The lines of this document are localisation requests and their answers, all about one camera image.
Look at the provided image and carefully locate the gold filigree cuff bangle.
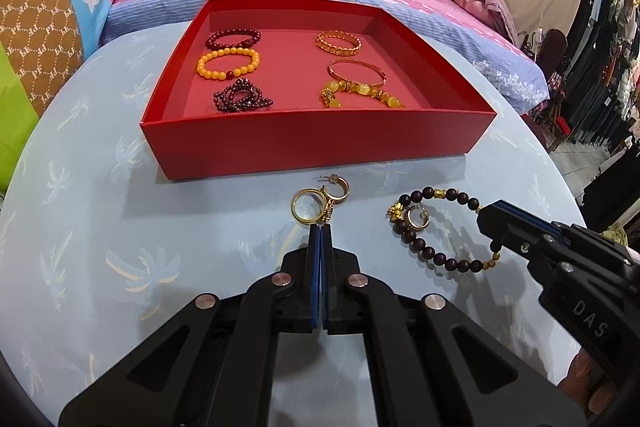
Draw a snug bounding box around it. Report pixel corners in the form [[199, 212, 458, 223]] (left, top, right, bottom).
[[315, 30, 362, 56]]

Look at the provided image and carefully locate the garnet small bead bracelet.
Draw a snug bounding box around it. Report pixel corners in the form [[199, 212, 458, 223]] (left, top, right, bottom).
[[213, 78, 275, 114]]

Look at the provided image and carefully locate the monkey print blanket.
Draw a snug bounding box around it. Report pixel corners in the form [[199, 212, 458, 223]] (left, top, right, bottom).
[[0, 0, 131, 192]]

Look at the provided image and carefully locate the dark wooden chair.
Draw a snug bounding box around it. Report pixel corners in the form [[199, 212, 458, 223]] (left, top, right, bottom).
[[522, 29, 568, 82]]

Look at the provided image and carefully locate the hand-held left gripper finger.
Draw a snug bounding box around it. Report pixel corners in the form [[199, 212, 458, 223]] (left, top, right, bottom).
[[59, 227, 321, 427], [321, 227, 586, 427]]

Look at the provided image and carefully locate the gold ring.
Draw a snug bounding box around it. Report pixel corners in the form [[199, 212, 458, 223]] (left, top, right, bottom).
[[291, 188, 327, 225]]

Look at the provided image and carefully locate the person's right hand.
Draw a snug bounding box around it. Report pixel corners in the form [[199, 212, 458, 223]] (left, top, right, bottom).
[[559, 347, 618, 408]]

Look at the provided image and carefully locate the yellow chunky bead bracelet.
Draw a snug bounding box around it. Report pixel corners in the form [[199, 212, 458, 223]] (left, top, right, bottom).
[[320, 79, 405, 110]]

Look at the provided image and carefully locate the gold hoop earring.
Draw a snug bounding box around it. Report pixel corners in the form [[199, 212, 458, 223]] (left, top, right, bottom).
[[404, 204, 432, 230], [319, 175, 352, 224]]

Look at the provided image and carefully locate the orange bead bracelet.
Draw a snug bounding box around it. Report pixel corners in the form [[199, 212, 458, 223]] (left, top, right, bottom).
[[196, 48, 261, 79]]

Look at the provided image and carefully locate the dark red bead bracelet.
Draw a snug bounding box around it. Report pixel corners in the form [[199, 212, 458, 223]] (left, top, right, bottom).
[[206, 29, 262, 52]]

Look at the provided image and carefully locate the thin gold bangle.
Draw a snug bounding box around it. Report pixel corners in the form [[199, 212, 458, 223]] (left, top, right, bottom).
[[326, 59, 386, 88]]

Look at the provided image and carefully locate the red cardboard box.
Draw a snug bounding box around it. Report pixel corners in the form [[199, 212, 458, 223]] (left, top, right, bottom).
[[140, 0, 497, 182]]

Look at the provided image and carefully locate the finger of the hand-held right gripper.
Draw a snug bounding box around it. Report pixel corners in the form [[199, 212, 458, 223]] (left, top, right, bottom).
[[497, 201, 571, 236], [477, 205, 556, 268]]

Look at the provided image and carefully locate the black bead bracelet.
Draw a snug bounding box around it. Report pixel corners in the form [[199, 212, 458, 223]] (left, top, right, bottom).
[[385, 188, 503, 272]]

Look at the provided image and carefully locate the hanging clothes rack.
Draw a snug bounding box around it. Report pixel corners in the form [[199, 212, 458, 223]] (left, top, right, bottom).
[[565, 0, 640, 152]]

